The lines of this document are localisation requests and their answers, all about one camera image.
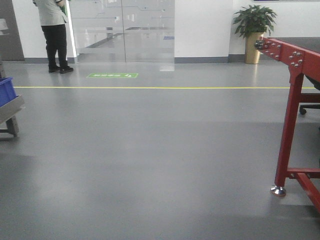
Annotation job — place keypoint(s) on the glass door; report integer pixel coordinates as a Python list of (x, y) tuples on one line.
[(123, 31)]

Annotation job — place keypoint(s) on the grey metal cart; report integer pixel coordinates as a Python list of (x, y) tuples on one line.
[(8, 111)]

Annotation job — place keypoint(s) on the black office chair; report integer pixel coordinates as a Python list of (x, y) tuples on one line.
[(310, 98)]

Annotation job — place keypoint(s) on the red conveyor frame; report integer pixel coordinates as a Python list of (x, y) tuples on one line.
[(300, 62)]

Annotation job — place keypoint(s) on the green floor sign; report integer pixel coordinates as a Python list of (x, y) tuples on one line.
[(113, 75)]

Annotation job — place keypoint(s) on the blue plastic bin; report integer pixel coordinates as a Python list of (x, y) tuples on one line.
[(7, 91)]

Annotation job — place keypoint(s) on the person in white shirt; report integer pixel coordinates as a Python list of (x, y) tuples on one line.
[(53, 24)]

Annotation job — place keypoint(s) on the gold plant pot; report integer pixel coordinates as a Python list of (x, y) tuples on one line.
[(252, 55)]

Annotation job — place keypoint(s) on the potted green plant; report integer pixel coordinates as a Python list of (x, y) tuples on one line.
[(254, 19)]

